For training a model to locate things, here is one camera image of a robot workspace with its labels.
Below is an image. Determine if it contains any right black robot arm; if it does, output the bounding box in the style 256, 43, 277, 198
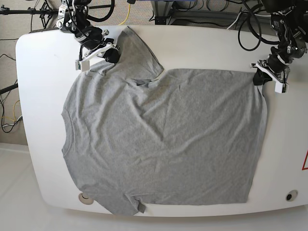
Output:
56, 0, 120, 72

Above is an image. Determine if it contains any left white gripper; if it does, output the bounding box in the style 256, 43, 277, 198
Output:
251, 60, 289, 93

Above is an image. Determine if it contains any table grommet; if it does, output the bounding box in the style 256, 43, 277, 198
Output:
78, 192, 94, 205
285, 190, 298, 202

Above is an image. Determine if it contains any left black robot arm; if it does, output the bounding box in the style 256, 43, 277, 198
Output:
242, 0, 308, 93

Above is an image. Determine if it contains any left table grommet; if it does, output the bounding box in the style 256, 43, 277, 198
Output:
78, 192, 94, 205

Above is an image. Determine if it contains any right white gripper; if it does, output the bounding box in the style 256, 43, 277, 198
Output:
74, 28, 121, 72

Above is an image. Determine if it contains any yellow cable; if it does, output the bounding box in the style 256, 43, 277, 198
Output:
119, 0, 135, 26

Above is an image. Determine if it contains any right table grommet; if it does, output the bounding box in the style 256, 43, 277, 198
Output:
285, 190, 298, 202

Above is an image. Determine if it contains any white cable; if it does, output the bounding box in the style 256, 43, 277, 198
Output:
226, 11, 243, 30

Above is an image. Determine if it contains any black tripod stand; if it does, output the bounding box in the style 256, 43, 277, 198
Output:
0, 0, 58, 32

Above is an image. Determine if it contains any grey T-shirt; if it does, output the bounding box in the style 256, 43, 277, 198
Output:
62, 27, 267, 216

